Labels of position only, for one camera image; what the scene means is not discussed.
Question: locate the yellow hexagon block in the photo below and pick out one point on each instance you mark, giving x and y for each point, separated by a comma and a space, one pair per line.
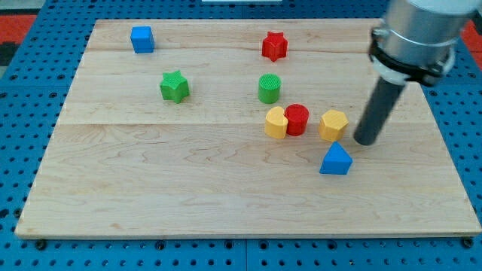
332, 125

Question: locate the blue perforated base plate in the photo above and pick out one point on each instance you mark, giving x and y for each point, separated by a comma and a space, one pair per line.
44, 58

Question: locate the blue cube block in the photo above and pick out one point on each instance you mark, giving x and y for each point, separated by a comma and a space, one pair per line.
142, 39

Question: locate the red star block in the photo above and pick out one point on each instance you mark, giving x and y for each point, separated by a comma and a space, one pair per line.
274, 46

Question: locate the blue triangle block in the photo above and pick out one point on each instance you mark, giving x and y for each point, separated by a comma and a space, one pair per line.
337, 161

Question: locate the green cylinder block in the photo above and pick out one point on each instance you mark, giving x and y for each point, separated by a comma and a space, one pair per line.
269, 86

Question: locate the light wooden board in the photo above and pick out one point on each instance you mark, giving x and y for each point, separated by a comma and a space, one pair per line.
123, 163

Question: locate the green star block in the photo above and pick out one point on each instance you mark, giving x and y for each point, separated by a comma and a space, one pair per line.
174, 86

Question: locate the red cylinder block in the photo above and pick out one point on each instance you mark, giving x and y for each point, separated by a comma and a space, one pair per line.
297, 116

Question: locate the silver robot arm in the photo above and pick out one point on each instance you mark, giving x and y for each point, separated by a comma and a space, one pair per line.
416, 39

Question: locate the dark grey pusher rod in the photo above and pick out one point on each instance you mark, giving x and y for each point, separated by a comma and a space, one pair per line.
377, 110

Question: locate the yellow heart block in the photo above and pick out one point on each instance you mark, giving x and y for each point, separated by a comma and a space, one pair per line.
276, 123

